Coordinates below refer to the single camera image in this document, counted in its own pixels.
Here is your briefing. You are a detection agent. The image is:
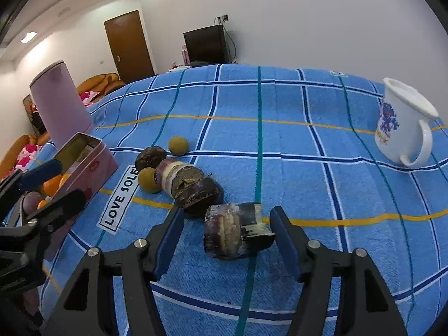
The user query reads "white television stand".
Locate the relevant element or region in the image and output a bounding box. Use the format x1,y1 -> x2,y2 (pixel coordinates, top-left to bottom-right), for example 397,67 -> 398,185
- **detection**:
168,61 -> 242,74

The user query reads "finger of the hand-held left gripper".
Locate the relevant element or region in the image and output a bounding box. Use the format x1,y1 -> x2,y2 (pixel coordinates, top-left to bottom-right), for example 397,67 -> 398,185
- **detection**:
28,190 -> 86,233
7,160 -> 64,197

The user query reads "dark patterned object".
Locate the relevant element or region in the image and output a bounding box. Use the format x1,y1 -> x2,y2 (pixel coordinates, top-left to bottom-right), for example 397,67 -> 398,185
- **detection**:
23,94 -> 46,135

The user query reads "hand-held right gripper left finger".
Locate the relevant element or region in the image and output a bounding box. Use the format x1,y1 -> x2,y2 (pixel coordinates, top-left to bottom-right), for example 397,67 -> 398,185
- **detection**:
42,206 -> 185,336

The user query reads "pink metal tin box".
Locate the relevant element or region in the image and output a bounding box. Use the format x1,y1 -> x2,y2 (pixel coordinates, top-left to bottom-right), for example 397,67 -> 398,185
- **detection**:
21,132 -> 118,260

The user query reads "black power cable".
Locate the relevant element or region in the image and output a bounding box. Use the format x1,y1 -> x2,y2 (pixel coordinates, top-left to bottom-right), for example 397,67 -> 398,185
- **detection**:
224,24 -> 240,64

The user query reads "small dark round taro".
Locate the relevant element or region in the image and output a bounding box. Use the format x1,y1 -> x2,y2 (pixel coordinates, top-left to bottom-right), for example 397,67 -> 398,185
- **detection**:
135,146 -> 168,171

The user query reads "brown sofa with pink cushions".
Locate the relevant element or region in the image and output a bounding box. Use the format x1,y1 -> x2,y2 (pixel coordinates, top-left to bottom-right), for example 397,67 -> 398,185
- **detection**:
0,134 -> 50,179

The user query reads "brown wooden door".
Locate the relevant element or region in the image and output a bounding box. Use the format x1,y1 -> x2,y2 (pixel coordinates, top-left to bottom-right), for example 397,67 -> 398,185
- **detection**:
104,9 -> 155,84

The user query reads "orange brown armchair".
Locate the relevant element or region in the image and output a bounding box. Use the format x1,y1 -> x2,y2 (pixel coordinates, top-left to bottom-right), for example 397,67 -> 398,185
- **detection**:
75,73 -> 126,104

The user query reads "black television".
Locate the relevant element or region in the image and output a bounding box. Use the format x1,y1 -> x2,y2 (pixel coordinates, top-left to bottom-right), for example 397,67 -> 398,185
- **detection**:
183,25 -> 230,64

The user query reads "pink electric kettle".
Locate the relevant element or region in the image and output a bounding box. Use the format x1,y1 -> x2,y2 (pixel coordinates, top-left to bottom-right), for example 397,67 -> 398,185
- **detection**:
29,60 -> 94,149

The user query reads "purple round radish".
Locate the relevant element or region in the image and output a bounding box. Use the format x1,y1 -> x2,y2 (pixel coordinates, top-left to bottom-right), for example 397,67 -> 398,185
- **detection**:
22,191 -> 42,216

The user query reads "blue plaid blanket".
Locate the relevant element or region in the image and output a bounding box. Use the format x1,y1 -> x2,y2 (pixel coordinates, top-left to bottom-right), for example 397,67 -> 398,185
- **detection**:
7,64 -> 448,336

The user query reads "white mug with blue print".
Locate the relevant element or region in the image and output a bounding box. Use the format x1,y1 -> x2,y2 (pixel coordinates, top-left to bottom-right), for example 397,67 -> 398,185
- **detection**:
374,77 -> 440,167

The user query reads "cut taro piece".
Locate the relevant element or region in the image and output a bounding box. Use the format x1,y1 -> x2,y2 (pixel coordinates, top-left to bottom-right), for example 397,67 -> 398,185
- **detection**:
203,202 -> 276,260

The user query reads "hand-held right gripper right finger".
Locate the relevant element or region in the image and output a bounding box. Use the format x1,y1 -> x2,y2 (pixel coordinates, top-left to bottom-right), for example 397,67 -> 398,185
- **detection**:
269,206 -> 408,336

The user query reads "small yellow round fruit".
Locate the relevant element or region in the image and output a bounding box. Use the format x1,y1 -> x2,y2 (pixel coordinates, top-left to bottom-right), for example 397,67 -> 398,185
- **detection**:
138,167 -> 162,194
168,136 -> 190,155

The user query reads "striped purple taro piece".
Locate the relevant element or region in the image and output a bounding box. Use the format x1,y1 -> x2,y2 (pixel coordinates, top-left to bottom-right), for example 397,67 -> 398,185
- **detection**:
155,158 -> 204,197

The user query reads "dark brown taro corm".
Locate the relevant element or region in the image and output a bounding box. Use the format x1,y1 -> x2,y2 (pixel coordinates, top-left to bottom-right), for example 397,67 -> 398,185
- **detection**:
174,173 -> 225,218

